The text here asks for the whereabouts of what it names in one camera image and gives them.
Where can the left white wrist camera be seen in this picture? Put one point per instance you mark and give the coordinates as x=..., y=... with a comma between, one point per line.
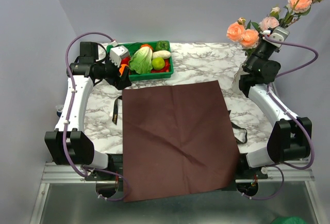
x=117, y=54

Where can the orange bottle with blue cap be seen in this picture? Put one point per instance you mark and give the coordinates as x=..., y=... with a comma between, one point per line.
x=59, y=109

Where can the green bell pepper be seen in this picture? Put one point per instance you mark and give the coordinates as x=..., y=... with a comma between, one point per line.
x=162, y=46

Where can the green cabbage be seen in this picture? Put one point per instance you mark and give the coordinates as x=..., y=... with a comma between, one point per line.
x=141, y=61

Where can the pale pink rose stem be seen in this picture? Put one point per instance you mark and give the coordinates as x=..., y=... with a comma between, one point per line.
x=269, y=22

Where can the small orange at basket back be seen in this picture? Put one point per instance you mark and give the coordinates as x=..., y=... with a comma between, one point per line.
x=146, y=45

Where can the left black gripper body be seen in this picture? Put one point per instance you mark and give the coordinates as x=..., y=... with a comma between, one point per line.
x=109, y=71

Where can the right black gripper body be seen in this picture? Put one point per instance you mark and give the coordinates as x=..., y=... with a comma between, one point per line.
x=261, y=51

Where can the red bell pepper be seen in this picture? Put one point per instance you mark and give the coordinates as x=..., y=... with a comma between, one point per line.
x=125, y=61

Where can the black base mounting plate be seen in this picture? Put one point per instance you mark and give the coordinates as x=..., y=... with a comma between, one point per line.
x=108, y=183

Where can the white ribbed ceramic vase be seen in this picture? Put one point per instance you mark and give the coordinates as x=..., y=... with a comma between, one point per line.
x=235, y=83

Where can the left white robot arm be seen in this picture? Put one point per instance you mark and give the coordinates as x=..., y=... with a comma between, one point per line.
x=67, y=143

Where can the red chili pepper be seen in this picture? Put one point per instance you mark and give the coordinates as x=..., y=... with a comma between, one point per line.
x=165, y=69

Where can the aluminium frame rail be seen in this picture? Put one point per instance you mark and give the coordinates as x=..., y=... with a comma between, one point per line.
x=64, y=197

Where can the green object at bottom edge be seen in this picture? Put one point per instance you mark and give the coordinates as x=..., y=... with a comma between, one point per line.
x=289, y=220

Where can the white radish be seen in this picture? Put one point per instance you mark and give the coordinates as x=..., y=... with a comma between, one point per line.
x=161, y=54

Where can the green apple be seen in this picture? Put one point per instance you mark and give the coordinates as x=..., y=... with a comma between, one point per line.
x=158, y=63

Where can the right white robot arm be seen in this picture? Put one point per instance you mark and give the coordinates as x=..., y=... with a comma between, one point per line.
x=290, y=138

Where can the orange fruit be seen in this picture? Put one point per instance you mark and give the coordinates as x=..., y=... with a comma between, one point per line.
x=123, y=69

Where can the red paper bouquet wrap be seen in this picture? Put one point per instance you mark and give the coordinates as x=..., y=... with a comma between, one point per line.
x=177, y=140

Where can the black ribbon with gold text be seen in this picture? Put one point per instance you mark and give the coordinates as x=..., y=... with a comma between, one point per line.
x=234, y=126

